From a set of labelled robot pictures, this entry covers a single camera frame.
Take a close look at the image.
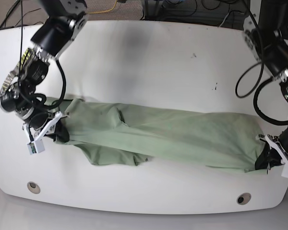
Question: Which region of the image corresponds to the right table cable grommet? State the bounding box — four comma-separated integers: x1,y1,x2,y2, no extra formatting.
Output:
237,193,252,205

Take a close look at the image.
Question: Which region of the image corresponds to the yellow cable on floor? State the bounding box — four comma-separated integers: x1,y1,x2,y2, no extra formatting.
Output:
87,0,118,15

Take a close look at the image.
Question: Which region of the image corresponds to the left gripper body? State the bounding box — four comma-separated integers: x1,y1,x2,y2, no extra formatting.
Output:
256,134,288,165

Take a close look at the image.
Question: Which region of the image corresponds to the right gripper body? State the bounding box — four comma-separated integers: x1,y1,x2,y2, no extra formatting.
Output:
21,110,66,143

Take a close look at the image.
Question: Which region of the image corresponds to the white cable on floor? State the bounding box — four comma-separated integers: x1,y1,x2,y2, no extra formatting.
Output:
217,11,236,29

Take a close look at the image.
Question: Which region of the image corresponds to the green polo t-shirt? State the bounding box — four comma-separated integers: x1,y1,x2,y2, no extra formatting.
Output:
60,99,264,173

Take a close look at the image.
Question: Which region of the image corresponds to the left table cable grommet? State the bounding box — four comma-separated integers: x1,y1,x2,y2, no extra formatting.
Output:
27,182,41,195

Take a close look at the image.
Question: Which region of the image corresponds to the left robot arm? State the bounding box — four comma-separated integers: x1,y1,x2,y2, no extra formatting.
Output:
241,0,288,178

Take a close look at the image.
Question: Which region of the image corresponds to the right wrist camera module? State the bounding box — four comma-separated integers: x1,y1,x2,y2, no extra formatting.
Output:
27,139,45,155

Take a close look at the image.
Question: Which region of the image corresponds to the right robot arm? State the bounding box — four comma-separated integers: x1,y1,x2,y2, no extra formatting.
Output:
0,0,88,143

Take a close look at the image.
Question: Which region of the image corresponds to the table cable grommet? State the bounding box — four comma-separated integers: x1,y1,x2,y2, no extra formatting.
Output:
27,182,41,195
237,193,252,205

